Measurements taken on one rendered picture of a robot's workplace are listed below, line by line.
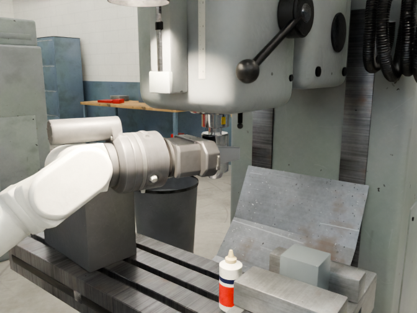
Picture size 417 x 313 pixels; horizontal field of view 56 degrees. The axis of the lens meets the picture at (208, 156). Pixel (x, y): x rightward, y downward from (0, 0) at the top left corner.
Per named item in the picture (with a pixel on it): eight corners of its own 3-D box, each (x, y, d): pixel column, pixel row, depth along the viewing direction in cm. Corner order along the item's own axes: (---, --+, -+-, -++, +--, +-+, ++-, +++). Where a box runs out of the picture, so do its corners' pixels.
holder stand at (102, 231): (89, 273, 81) (82, 181, 77) (44, 242, 96) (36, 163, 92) (137, 254, 89) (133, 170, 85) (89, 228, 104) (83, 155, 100)
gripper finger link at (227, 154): (237, 161, 66) (206, 166, 63) (237, 143, 66) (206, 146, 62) (242, 163, 65) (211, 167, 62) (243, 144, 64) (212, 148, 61)
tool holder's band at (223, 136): (234, 139, 65) (234, 133, 65) (211, 141, 63) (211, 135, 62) (218, 135, 69) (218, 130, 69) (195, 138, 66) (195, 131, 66)
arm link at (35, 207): (123, 176, 52) (35, 244, 46) (102, 171, 59) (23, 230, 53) (95, 135, 49) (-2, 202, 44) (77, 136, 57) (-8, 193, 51)
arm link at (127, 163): (147, 194, 55) (64, 208, 49) (120, 186, 64) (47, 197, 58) (140, 113, 54) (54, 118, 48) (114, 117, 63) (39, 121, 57)
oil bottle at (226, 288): (233, 316, 67) (234, 257, 64) (214, 307, 69) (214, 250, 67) (246, 305, 70) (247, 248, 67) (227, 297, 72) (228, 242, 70)
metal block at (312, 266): (316, 304, 56) (318, 266, 55) (278, 290, 60) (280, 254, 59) (328, 289, 60) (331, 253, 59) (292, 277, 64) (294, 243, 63)
